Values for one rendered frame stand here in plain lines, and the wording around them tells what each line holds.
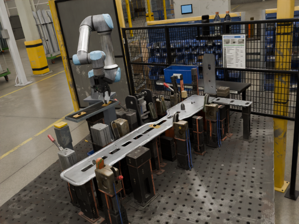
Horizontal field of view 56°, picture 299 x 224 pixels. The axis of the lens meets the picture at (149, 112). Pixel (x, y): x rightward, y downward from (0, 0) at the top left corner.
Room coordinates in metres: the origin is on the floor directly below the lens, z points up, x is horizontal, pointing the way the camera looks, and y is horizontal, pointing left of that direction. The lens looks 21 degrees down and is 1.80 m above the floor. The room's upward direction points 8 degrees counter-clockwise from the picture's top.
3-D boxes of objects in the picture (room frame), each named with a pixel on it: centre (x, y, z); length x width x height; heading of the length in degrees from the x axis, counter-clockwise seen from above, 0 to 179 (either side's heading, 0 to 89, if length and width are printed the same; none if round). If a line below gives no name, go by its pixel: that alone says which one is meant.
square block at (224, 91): (2.20, -0.63, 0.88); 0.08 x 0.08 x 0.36; 47
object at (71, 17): (4.66, 0.76, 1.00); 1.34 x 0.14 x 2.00; 65
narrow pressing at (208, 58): (2.28, -0.53, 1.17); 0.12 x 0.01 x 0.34; 47
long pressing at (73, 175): (1.74, -0.01, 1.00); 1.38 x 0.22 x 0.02; 137
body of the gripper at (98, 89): (1.87, 0.30, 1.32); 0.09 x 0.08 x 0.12; 155
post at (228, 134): (2.07, -0.59, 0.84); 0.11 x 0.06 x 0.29; 47
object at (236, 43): (2.43, -0.80, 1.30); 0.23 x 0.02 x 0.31; 47
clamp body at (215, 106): (1.91, -0.45, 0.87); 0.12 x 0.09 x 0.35; 47
